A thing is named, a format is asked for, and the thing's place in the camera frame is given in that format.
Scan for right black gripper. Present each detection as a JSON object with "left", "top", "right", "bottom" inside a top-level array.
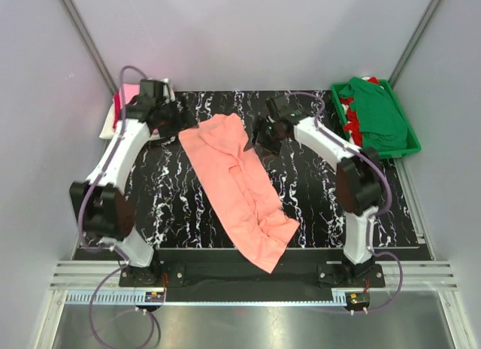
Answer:
[{"left": 243, "top": 117, "right": 286, "bottom": 159}]

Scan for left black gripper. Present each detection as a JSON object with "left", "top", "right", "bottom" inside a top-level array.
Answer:
[{"left": 159, "top": 95, "right": 200, "bottom": 138}]

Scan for salmon pink t shirt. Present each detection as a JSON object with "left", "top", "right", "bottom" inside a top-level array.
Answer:
[{"left": 179, "top": 114, "right": 299, "bottom": 273}]

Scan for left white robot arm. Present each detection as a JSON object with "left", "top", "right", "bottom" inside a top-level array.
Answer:
[{"left": 69, "top": 78, "right": 186, "bottom": 286}]

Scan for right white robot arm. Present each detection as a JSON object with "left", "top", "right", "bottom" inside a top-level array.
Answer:
[{"left": 246, "top": 96, "right": 389, "bottom": 286}]

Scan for light pink folded shirt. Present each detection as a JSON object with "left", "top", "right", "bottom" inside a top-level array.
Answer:
[{"left": 119, "top": 83, "right": 140, "bottom": 104}]

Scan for white folded shirt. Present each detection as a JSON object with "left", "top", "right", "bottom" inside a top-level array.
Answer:
[{"left": 98, "top": 100, "right": 170, "bottom": 142}]

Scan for black marbled table mat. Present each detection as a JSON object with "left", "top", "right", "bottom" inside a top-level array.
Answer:
[{"left": 126, "top": 91, "right": 419, "bottom": 249}]

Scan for red and white shirt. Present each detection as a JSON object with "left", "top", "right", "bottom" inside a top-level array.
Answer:
[{"left": 332, "top": 83, "right": 371, "bottom": 147}]

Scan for green t shirt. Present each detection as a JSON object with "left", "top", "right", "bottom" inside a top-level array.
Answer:
[{"left": 348, "top": 77, "right": 408, "bottom": 152}]

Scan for green plastic bin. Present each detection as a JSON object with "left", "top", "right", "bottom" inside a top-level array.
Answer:
[{"left": 331, "top": 77, "right": 421, "bottom": 159}]

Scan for left circuit board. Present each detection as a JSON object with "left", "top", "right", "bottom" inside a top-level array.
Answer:
[{"left": 144, "top": 291, "right": 165, "bottom": 303}]

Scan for circuit board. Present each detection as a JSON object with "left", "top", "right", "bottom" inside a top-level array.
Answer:
[
  {"left": 144, "top": 291, "right": 165, "bottom": 303},
  {"left": 348, "top": 293, "right": 371, "bottom": 305}
]

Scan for right circuit board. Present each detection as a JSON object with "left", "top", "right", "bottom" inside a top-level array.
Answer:
[{"left": 348, "top": 293, "right": 371, "bottom": 305}]

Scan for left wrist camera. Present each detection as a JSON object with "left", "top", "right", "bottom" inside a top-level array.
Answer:
[{"left": 139, "top": 79, "right": 170, "bottom": 101}]

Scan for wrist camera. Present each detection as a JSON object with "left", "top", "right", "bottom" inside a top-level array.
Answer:
[
  {"left": 139, "top": 79, "right": 170, "bottom": 101},
  {"left": 266, "top": 96, "right": 301, "bottom": 121}
]

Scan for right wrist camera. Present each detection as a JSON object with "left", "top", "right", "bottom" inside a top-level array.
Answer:
[{"left": 266, "top": 96, "right": 301, "bottom": 121}]

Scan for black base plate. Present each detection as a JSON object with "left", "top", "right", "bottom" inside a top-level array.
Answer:
[{"left": 119, "top": 248, "right": 386, "bottom": 289}]

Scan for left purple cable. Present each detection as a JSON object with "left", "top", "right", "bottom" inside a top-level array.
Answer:
[{"left": 77, "top": 65, "right": 162, "bottom": 346}]

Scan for aluminium frame rail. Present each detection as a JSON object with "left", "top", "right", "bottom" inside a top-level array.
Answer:
[{"left": 50, "top": 261, "right": 458, "bottom": 307}]

